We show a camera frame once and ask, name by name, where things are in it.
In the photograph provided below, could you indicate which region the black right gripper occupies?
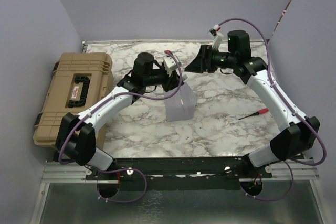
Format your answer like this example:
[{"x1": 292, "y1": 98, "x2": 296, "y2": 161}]
[{"x1": 184, "y1": 44, "x2": 236, "y2": 73}]

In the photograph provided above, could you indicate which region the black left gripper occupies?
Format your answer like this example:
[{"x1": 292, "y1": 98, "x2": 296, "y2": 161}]
[{"x1": 144, "y1": 66, "x2": 184, "y2": 92}]

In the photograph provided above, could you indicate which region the grey paper envelope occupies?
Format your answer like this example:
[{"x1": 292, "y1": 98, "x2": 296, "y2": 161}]
[{"x1": 164, "y1": 82, "x2": 197, "y2": 122}]

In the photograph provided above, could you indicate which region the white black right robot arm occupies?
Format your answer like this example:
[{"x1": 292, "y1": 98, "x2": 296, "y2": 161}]
[{"x1": 185, "y1": 26, "x2": 320, "y2": 177}]

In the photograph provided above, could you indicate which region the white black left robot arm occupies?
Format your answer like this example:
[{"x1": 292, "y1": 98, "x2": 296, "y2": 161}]
[{"x1": 56, "y1": 50, "x2": 183, "y2": 179}]

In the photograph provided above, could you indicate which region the tan plastic tool case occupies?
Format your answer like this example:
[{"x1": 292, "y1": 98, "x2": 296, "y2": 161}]
[{"x1": 33, "y1": 52, "x2": 113, "y2": 148}]

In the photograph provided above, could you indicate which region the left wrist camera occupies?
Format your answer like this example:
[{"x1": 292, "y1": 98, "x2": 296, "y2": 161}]
[{"x1": 163, "y1": 56, "x2": 181, "y2": 77}]

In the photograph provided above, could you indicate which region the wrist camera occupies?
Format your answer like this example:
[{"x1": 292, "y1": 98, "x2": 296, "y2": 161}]
[
  {"x1": 208, "y1": 24, "x2": 224, "y2": 49},
  {"x1": 163, "y1": 56, "x2": 181, "y2": 77}
]

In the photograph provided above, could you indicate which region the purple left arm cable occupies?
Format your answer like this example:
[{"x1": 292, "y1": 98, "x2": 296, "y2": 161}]
[{"x1": 58, "y1": 50, "x2": 183, "y2": 165}]

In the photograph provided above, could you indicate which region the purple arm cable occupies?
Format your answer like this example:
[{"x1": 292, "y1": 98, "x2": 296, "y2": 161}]
[
  {"x1": 217, "y1": 18, "x2": 328, "y2": 166},
  {"x1": 58, "y1": 50, "x2": 183, "y2": 165}
]

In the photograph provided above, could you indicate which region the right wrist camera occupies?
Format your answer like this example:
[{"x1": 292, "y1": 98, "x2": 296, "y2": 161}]
[{"x1": 208, "y1": 24, "x2": 224, "y2": 49}]

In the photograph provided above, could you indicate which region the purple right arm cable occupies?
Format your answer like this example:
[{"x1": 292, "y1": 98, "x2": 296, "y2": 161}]
[{"x1": 217, "y1": 18, "x2": 328, "y2": 166}]

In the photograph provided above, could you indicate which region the red handled screwdriver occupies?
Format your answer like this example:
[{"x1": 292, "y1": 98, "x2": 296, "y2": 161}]
[{"x1": 239, "y1": 108, "x2": 269, "y2": 120}]

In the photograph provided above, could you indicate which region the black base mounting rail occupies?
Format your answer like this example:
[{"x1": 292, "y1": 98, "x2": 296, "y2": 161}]
[{"x1": 86, "y1": 156, "x2": 272, "y2": 191}]

